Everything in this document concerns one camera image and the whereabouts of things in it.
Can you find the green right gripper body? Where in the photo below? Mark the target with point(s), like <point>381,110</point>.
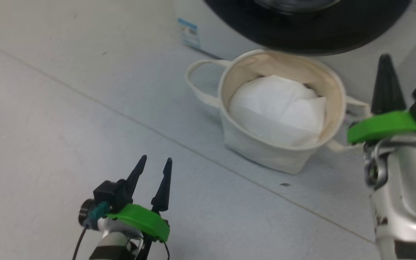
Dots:
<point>385,124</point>

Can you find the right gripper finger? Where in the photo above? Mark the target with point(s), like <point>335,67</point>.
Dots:
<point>386,90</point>

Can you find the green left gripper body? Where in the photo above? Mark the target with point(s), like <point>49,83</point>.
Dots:
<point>143,218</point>

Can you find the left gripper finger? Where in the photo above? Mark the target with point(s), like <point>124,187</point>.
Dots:
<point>135,180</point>
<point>164,191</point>

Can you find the black round glass washer door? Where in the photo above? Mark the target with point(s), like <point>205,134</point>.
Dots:
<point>302,36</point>

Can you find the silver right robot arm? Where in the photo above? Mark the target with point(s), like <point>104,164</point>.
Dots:
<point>406,198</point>

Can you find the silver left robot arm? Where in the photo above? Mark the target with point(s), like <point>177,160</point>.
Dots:
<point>114,242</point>

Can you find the white canvas laundry basket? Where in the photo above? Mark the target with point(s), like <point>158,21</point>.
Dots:
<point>265,151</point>

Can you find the white front-load washing machine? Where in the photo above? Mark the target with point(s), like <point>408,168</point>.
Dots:
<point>222,39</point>

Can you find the white cloth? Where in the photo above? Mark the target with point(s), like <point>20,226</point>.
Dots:
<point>276,108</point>

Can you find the blue energy label sticker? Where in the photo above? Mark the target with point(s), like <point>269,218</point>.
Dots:
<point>189,32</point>

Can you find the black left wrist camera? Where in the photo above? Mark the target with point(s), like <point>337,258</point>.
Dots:
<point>108,195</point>

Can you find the teal left camera connector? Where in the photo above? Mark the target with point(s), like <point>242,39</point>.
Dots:
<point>98,215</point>

